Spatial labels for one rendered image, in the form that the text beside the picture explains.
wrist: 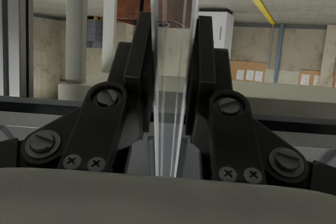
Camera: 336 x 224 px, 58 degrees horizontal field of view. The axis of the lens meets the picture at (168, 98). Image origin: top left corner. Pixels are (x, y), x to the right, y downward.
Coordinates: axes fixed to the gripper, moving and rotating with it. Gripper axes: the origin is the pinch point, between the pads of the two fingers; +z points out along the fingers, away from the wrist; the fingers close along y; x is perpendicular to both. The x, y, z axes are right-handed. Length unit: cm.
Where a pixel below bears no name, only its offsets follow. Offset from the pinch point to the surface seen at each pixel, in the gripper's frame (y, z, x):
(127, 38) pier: -173, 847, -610
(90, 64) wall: -317, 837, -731
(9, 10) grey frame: -22.4, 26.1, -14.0
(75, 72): -18.1, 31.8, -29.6
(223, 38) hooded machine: 96, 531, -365
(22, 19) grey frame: -21.0, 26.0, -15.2
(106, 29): -19, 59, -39
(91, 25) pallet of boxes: -289, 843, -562
